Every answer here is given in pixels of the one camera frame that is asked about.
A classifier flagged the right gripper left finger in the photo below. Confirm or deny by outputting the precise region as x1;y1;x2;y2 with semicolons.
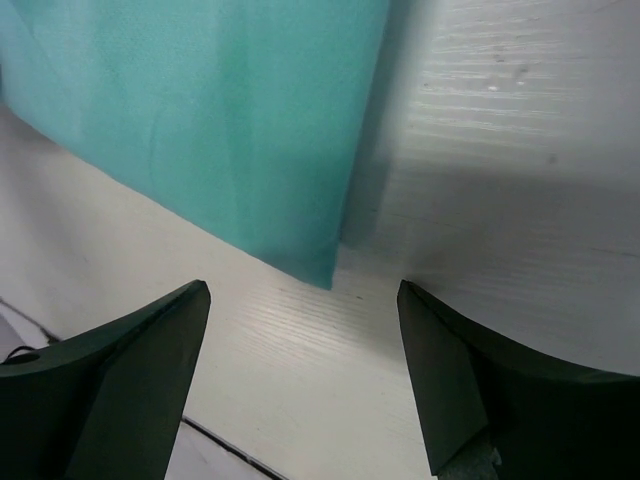
1;280;211;479

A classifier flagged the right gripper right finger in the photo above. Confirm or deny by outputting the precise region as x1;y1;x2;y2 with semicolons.
397;281;639;479

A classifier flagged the teal green t-shirt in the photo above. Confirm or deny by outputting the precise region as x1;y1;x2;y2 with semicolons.
1;1;390;289

